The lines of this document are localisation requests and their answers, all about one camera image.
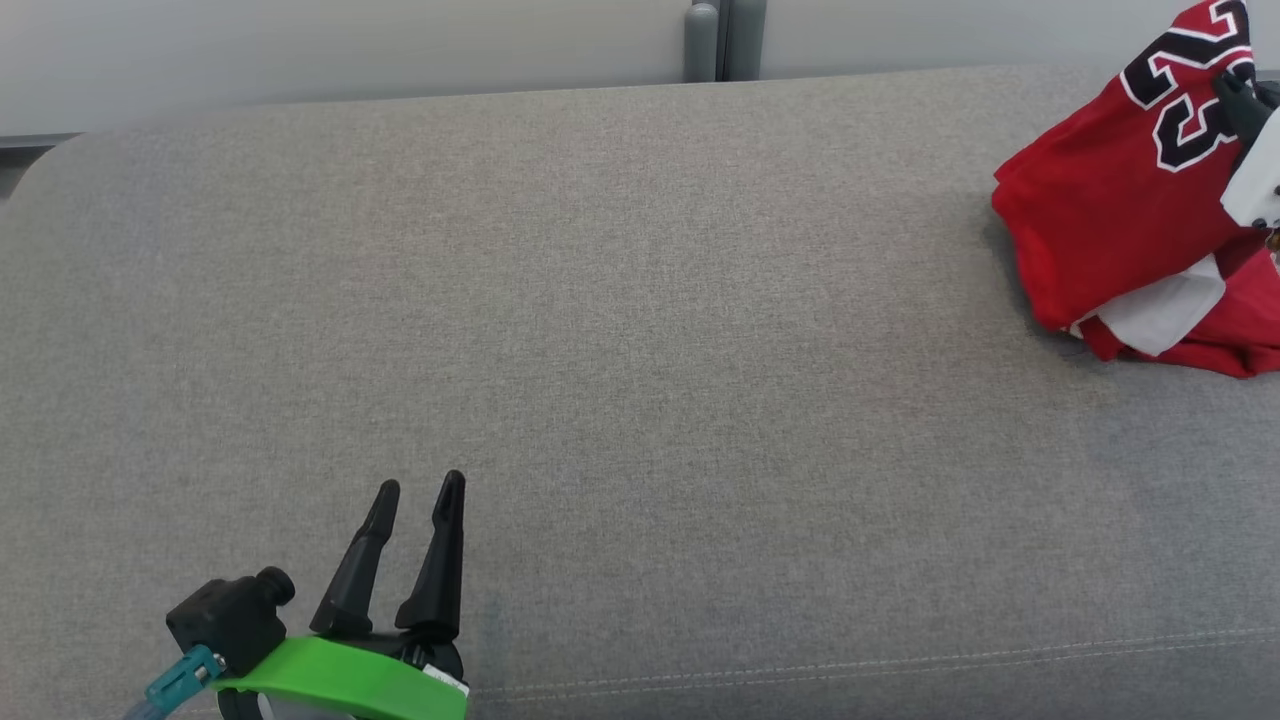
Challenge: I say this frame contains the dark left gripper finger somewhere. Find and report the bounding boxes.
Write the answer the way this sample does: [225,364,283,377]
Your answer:
[310,480,402,638]
[395,470,468,644]

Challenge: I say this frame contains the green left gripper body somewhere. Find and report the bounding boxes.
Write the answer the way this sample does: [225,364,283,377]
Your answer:
[213,628,471,720]

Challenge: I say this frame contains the grey fabric covered table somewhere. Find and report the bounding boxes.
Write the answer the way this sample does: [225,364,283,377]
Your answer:
[0,62,1280,720]

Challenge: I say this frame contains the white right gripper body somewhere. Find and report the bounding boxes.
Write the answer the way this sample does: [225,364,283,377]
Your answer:
[1222,105,1280,229]

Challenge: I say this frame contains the red and white shorts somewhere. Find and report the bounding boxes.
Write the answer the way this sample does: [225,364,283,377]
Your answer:
[1075,235,1280,379]

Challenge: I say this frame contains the red white number jersey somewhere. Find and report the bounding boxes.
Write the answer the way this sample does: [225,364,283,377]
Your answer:
[992,0,1280,358]

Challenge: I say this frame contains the left camera cable teal plug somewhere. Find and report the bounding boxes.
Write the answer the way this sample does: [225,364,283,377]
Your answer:
[120,645,227,720]

